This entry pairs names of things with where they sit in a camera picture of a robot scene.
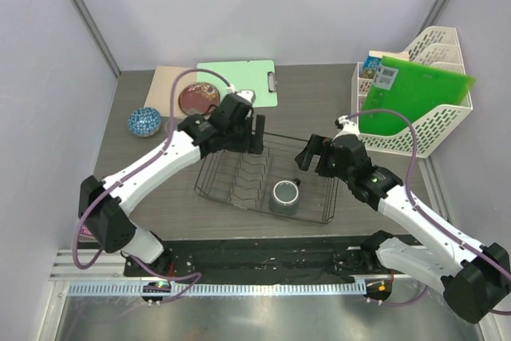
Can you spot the purple treehouse book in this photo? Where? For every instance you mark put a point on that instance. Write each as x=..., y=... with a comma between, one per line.
x=85, y=232

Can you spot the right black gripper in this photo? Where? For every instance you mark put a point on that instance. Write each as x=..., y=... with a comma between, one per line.
x=315, y=147

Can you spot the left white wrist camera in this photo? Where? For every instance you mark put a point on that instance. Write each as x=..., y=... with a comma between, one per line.
x=246, y=94

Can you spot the blue booklet in organizer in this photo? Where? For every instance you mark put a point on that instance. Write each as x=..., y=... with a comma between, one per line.
x=371, y=64

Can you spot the green clipboard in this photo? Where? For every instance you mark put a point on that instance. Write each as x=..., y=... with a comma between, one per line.
x=256, y=75

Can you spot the clear glass tumbler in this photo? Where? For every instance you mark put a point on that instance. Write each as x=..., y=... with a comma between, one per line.
x=166, y=126

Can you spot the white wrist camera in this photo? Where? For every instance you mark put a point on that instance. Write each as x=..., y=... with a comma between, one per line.
x=347, y=129
x=246, y=94

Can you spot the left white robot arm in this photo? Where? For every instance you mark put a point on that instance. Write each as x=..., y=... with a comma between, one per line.
x=105, y=205

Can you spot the grey ceramic mug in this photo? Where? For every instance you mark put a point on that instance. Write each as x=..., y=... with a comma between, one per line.
x=285, y=197

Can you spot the green plastic folder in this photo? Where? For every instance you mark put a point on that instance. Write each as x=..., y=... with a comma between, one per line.
x=410, y=89

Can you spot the white file organizer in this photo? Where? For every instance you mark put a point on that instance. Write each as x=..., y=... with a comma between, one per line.
x=435, y=46

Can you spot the blue patterned bowl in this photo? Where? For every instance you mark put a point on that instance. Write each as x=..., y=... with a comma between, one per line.
x=144, y=122

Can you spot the black wire dish rack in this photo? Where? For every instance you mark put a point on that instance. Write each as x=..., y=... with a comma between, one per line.
x=247, y=181

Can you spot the white slotted cable duct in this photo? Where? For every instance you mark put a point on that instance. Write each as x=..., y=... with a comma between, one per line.
x=148, y=288

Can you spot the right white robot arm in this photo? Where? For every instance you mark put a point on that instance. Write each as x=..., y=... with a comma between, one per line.
x=473, y=278

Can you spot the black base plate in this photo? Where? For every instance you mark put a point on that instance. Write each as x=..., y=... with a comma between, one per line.
x=259, y=261

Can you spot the beige folder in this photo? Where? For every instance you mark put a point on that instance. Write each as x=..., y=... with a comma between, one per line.
x=191, y=96

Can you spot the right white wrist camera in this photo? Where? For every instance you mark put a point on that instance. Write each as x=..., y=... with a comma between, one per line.
x=347, y=129

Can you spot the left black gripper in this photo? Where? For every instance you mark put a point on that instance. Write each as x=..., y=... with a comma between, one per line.
x=253, y=143

